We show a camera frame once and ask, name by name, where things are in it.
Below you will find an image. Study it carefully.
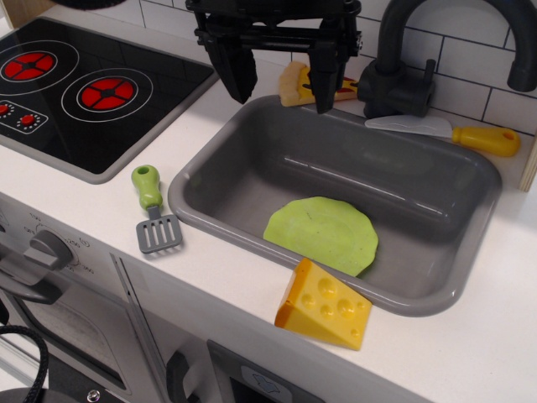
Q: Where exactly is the black dishwasher handle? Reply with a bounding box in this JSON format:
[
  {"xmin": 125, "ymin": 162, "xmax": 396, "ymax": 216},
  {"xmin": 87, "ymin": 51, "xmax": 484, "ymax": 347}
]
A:
[{"xmin": 166, "ymin": 351, "xmax": 201, "ymax": 403}]

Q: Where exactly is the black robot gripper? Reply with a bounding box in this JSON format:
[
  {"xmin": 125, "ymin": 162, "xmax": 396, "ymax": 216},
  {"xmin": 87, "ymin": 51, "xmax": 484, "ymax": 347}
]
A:
[{"xmin": 186, "ymin": 0, "xmax": 362, "ymax": 114}]

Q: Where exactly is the black toy stove top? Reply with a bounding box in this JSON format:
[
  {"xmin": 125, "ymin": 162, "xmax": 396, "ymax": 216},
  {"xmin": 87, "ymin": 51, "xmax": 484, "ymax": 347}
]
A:
[{"xmin": 1, "ymin": 18, "xmax": 217, "ymax": 184}]

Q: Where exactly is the dark grey toy faucet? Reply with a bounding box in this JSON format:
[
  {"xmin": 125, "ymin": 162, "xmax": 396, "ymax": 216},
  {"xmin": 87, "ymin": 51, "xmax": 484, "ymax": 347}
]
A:
[{"xmin": 357, "ymin": 1, "xmax": 536, "ymax": 118}]

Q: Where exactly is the grey plastic sink basin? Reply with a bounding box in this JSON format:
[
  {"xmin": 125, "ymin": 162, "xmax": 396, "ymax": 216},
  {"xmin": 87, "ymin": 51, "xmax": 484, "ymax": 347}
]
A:
[{"xmin": 168, "ymin": 96, "xmax": 502, "ymax": 317}]

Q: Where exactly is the grey oven knob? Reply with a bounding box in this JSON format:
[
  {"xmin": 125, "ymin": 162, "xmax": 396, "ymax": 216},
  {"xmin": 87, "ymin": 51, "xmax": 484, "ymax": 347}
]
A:
[{"xmin": 23, "ymin": 230, "xmax": 73, "ymax": 270}]

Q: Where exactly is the toy oven door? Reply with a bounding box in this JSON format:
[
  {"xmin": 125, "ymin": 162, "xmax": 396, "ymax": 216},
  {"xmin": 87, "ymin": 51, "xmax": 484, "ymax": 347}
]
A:
[{"xmin": 1, "ymin": 197, "xmax": 164, "ymax": 402}]

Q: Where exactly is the green handled grey spatula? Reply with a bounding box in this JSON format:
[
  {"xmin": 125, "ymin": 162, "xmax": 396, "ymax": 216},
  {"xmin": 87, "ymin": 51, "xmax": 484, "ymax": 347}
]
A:
[{"xmin": 131, "ymin": 165, "xmax": 183, "ymax": 254}]

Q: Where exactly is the toy pizza slice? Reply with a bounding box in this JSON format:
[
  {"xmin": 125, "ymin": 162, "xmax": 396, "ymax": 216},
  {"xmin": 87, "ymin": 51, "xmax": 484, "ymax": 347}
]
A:
[{"xmin": 279, "ymin": 61, "xmax": 358, "ymax": 107}]

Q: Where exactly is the yellow toy cheese wedge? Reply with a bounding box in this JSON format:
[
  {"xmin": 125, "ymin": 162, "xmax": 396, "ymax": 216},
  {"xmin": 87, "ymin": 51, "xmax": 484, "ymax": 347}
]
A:
[{"xmin": 274, "ymin": 259, "xmax": 373, "ymax": 350}]

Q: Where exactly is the grey oven door handle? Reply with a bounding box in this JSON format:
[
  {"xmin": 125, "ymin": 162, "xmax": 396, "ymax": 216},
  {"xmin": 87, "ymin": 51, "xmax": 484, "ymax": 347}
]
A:
[{"xmin": 1, "ymin": 254, "xmax": 62, "ymax": 305}]

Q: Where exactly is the black braided cable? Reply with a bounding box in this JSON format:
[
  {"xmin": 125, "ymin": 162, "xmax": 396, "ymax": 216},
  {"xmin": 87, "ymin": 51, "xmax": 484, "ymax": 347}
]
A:
[{"xmin": 0, "ymin": 324, "xmax": 50, "ymax": 403}]

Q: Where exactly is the yellow handled toy knife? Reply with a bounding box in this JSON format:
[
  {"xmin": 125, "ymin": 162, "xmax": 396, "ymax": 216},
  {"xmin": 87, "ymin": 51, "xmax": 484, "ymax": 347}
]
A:
[{"xmin": 365, "ymin": 115, "xmax": 521, "ymax": 157}]

